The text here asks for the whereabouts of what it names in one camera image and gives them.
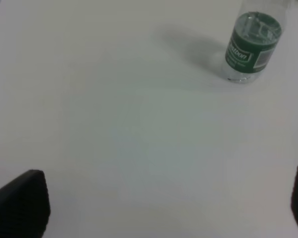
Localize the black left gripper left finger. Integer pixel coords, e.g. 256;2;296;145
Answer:
0;170;51;238

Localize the clear plastic water bottle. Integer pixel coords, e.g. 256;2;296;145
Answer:
222;0;293;83

